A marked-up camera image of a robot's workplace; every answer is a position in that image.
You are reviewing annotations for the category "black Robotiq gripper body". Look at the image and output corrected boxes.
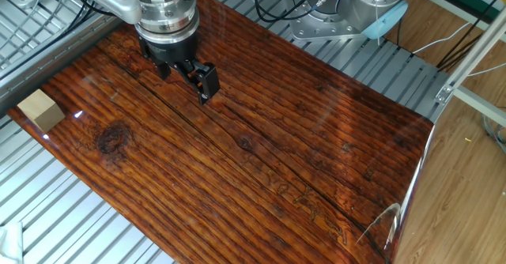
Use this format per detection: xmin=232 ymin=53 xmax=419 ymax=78
xmin=136 ymin=28 xmax=199 ymax=74

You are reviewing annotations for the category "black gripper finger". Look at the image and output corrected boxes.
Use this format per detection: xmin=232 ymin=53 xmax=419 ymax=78
xmin=155 ymin=59 xmax=172 ymax=81
xmin=172 ymin=59 xmax=221 ymax=106

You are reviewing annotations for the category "light wooden cube block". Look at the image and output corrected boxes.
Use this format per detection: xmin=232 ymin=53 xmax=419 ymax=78
xmin=16 ymin=89 xmax=66 ymax=134

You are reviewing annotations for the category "silver wrist coupling flange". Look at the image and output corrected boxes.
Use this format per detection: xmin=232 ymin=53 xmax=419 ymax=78
xmin=133 ymin=0 xmax=201 ymax=45

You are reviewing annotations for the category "glossy wood grain mat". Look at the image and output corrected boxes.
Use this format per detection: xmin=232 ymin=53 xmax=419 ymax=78
xmin=6 ymin=0 xmax=435 ymax=264

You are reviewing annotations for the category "white crumpled cloth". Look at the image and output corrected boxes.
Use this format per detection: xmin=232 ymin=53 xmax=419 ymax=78
xmin=0 ymin=221 xmax=25 ymax=264

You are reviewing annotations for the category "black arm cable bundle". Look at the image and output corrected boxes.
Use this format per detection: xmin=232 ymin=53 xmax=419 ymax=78
xmin=240 ymin=0 xmax=357 ymax=24

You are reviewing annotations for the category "aluminium table edge rail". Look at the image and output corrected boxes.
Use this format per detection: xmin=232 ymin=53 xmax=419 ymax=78
xmin=0 ymin=13 xmax=124 ymax=117

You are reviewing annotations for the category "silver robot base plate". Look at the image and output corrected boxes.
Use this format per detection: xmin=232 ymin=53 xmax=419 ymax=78
xmin=289 ymin=0 xmax=380 ymax=43

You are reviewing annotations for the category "thin white cable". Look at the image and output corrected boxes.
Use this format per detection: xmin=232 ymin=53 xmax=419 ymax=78
xmin=467 ymin=62 xmax=506 ymax=77
xmin=412 ymin=21 xmax=472 ymax=55

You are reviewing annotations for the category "black floor cable bundle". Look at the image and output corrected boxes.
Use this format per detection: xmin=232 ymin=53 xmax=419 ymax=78
xmin=436 ymin=0 xmax=506 ymax=70

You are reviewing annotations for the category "aluminium frame post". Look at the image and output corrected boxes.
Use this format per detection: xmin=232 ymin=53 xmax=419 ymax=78
xmin=433 ymin=6 xmax=506 ymax=106

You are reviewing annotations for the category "aluminium frame beam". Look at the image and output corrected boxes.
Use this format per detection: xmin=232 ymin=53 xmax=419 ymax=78
xmin=453 ymin=85 xmax=506 ymax=127

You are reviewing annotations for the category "grey cable bundle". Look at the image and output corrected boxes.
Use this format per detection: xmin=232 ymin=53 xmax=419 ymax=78
xmin=481 ymin=113 xmax=506 ymax=154

